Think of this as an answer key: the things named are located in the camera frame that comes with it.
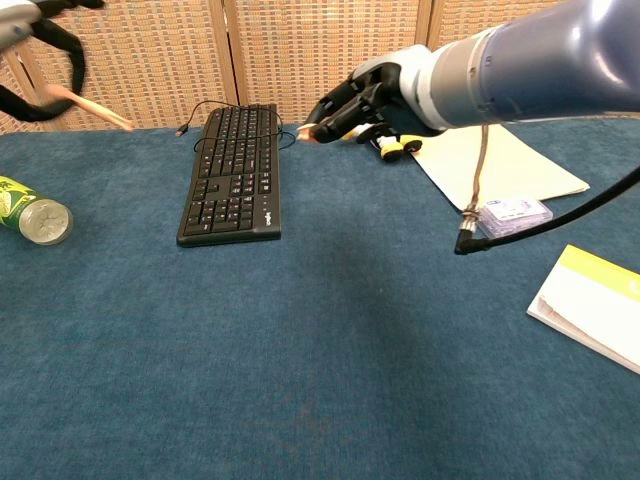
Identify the black grey right robot hand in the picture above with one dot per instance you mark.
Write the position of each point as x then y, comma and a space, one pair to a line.
360, 100

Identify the blue grey right robot arm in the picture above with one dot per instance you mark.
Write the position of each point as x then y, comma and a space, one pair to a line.
540, 65

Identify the black white yellow plush toy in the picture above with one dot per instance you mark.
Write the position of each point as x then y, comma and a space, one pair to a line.
390, 148

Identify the woven folding screen panel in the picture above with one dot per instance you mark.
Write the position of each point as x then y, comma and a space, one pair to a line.
150, 60
300, 50
7, 70
460, 20

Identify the black computer keyboard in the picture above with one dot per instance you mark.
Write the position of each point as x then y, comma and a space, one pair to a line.
230, 190

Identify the cream manila paper folder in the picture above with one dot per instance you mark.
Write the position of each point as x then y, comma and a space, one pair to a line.
520, 170

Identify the clear plastic box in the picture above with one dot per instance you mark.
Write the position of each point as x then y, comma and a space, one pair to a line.
510, 212

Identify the blue table cloth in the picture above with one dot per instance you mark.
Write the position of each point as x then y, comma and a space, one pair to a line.
300, 350

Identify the white yellow notebook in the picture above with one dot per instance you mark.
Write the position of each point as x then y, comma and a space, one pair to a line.
590, 310

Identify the green label plastic bottle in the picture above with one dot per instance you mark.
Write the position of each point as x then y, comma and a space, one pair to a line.
40, 220

